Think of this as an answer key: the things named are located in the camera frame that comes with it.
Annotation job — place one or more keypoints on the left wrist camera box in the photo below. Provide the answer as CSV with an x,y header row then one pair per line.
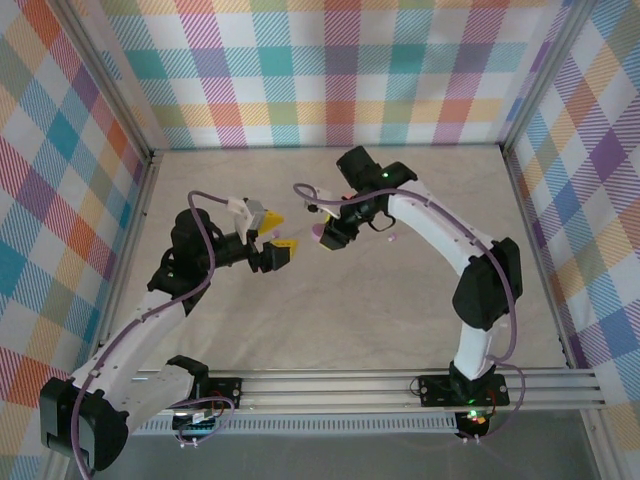
x,y
255,215

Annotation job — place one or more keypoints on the aluminium frame post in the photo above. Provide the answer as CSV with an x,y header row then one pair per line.
x,y
542,75
114,75

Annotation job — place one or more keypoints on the controller board with lit LEDs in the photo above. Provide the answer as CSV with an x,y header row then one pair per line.
x,y
472,417

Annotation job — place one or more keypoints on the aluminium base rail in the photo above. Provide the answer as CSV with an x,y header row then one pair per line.
x,y
325,390

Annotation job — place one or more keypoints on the aluminium table edge rail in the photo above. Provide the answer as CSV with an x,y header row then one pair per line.
x,y
140,210
525,210

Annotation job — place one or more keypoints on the green controller circuit board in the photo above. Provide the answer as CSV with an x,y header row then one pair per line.
x,y
197,427

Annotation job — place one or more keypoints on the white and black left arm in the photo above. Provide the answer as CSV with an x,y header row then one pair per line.
x,y
135,330

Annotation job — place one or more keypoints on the lavender round earbud charging case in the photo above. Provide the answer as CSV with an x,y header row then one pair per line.
x,y
316,233

